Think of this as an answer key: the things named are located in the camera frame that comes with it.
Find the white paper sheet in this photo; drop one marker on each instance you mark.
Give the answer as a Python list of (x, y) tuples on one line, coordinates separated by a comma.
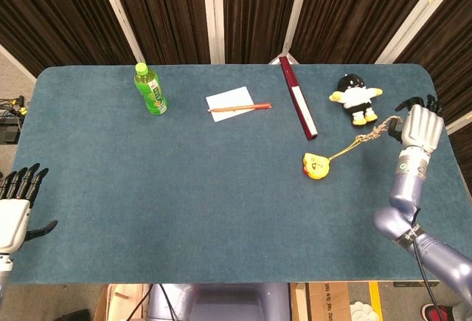
[(230, 97)]

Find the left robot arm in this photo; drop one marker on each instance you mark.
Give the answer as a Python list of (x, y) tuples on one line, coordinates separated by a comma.
[(4, 269)]

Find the red black shoe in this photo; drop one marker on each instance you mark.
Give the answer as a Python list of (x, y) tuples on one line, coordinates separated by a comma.
[(427, 313)]

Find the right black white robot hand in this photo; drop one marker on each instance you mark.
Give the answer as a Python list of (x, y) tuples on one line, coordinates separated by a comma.
[(422, 127)]

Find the light wooden crate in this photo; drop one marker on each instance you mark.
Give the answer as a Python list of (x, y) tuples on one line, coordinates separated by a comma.
[(121, 300)]

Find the dark brown curtain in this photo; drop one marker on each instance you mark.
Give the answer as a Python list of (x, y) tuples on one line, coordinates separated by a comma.
[(350, 11), (55, 11), (450, 40), (258, 11), (166, 11)]

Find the blue felt table mat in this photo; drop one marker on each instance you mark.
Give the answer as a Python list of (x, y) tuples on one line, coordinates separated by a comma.
[(184, 206)]

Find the green tea bottle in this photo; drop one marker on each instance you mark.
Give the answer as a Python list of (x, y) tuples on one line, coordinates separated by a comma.
[(153, 94)]

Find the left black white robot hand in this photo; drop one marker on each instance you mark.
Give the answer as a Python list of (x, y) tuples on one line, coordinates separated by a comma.
[(13, 221)]

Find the orange pen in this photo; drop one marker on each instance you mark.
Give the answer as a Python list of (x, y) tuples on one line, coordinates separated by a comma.
[(239, 107)]

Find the purple robot base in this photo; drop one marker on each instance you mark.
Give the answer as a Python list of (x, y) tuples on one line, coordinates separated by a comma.
[(221, 302)]

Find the white partition post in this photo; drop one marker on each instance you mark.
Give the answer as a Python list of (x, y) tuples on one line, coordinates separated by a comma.
[(214, 14), (119, 14), (296, 14), (416, 14)]

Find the white flower-shaped palette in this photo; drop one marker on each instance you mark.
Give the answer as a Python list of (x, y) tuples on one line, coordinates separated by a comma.
[(360, 311)]

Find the long maroon white box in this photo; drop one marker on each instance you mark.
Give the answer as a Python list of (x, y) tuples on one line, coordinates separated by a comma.
[(300, 99)]

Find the black white plush toy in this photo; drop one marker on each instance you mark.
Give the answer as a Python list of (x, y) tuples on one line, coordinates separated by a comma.
[(355, 97)]

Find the brown cardboard box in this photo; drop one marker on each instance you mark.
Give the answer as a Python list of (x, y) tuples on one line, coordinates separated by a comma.
[(324, 302)]

